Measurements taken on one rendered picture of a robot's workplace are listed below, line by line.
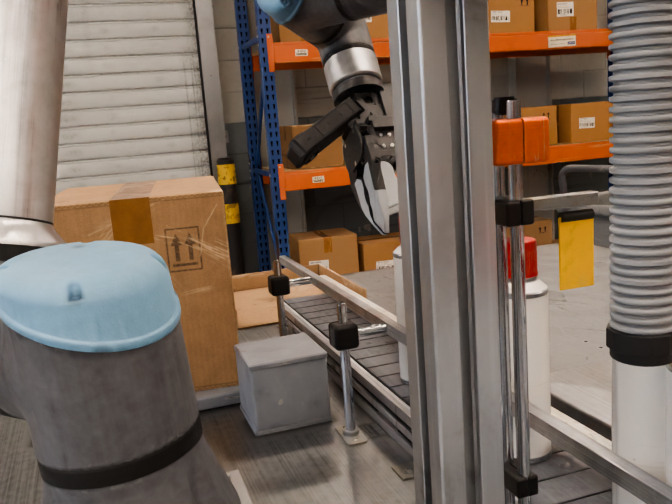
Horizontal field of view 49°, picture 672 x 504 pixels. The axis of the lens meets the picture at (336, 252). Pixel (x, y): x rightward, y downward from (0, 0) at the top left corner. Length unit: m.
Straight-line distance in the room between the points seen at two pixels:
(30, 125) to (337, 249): 3.77
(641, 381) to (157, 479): 0.33
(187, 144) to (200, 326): 3.77
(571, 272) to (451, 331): 0.15
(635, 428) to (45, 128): 0.50
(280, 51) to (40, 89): 3.52
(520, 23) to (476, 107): 4.46
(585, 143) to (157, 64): 2.73
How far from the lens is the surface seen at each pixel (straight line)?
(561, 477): 0.70
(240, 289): 1.66
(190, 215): 0.97
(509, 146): 0.49
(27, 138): 0.64
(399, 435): 0.86
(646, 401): 0.53
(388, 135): 0.97
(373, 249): 4.40
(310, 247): 4.29
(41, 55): 0.66
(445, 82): 0.43
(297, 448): 0.88
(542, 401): 0.70
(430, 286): 0.44
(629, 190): 0.37
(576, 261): 0.57
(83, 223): 0.98
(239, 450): 0.89
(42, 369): 0.51
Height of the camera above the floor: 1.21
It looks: 11 degrees down
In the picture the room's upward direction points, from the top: 4 degrees counter-clockwise
